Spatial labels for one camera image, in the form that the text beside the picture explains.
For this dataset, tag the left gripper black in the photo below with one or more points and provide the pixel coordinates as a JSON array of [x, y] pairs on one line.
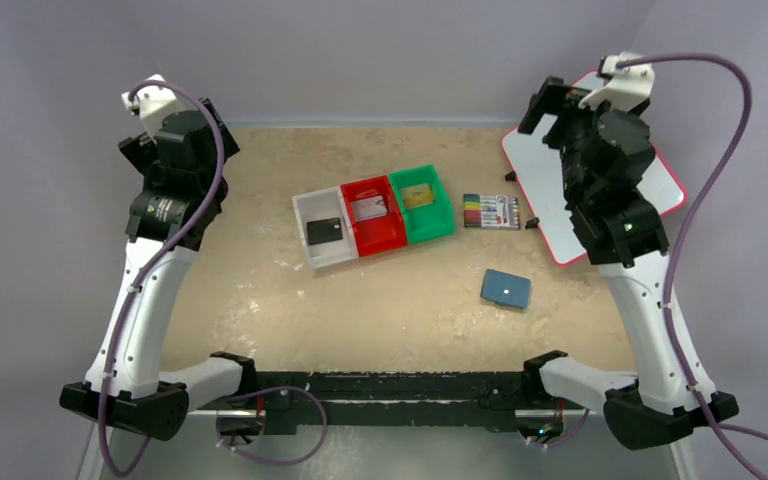
[[135, 148]]

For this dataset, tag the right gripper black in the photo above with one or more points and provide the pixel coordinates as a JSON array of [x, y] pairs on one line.
[[552, 97]]

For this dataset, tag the blue card holder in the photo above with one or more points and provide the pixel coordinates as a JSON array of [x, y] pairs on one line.
[[505, 289]]

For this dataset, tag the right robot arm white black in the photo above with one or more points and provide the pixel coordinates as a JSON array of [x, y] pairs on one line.
[[670, 395]]

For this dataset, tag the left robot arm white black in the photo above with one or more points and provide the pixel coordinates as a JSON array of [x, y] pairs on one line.
[[125, 387]]

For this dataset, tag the gold card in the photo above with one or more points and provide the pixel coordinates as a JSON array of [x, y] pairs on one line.
[[417, 196]]

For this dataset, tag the black card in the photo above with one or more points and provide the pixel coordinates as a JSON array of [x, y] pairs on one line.
[[324, 231]]

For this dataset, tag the white grey card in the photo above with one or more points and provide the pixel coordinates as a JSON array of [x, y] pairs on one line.
[[369, 208]]

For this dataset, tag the marker pen pack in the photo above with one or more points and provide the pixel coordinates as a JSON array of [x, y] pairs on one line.
[[491, 211]]

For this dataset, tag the green plastic bin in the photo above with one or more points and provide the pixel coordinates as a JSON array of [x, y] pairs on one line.
[[425, 206]]

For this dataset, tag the white plastic bin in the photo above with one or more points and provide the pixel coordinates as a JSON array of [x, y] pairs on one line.
[[322, 204]]

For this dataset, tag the red plastic bin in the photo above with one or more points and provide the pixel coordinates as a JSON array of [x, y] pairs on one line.
[[380, 234]]

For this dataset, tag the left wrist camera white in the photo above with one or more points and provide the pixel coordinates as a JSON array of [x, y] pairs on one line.
[[152, 104]]

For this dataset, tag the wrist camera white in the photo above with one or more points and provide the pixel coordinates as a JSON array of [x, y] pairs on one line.
[[628, 83], [152, 104]]

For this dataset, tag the whiteboard with pink frame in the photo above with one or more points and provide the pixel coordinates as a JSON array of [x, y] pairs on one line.
[[543, 179]]

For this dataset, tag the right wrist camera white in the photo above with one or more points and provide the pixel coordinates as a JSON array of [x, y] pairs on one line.
[[628, 83]]

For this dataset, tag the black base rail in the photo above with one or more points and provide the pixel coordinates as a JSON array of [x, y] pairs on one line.
[[495, 401]]

